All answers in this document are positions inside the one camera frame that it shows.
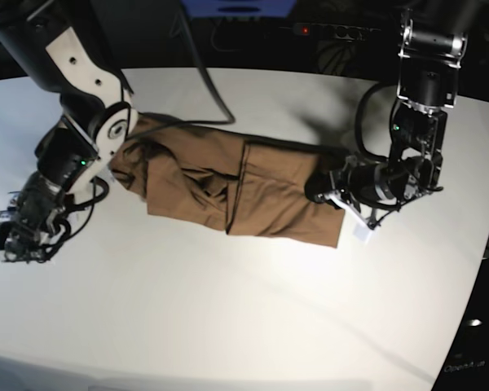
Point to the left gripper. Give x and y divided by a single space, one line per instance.
350 184

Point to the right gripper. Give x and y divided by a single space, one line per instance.
19 245

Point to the brown T-shirt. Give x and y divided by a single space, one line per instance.
240 184

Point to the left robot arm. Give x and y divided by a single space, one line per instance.
433 40

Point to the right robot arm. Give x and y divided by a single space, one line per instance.
62 49

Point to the black power strip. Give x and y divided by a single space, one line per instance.
329 32

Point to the blue box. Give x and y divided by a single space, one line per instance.
238 8

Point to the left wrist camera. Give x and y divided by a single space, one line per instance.
362 233

